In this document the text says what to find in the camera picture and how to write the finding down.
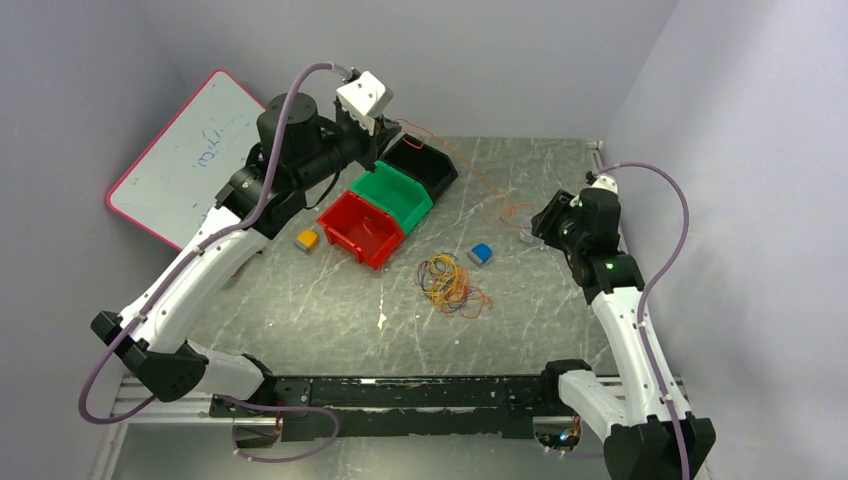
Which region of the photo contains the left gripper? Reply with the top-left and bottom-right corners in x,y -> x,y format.
296,106 -> 404,190

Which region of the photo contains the orange cable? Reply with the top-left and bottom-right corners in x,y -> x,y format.
390,117 -> 535,230
423,264 -> 495,321

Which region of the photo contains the yellow cable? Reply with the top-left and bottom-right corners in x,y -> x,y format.
415,253 -> 469,303

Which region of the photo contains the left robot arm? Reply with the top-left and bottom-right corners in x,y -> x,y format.
91,89 -> 400,416

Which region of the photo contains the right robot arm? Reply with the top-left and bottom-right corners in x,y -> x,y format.
531,187 -> 716,479

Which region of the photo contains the green plastic bin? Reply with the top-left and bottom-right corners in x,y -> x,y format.
350,161 -> 433,234

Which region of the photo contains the red plastic bin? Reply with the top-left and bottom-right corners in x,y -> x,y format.
316,191 -> 406,270

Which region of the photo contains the black plastic bin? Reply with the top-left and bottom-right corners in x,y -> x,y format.
381,134 -> 458,203

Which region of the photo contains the yellow eraser block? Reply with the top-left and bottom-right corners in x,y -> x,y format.
293,229 -> 321,255

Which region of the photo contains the blue eraser block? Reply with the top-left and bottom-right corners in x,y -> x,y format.
466,243 -> 493,268

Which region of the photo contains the pink framed whiteboard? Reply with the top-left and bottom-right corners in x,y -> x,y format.
106,69 -> 264,250

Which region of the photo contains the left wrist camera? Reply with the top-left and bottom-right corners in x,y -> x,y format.
336,71 -> 394,136

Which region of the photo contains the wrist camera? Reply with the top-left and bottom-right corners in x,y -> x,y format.
586,171 -> 618,195
336,71 -> 394,136

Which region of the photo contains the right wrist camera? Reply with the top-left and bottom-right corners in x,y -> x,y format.
586,171 -> 618,195

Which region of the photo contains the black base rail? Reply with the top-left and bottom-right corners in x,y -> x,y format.
209,374 -> 582,449

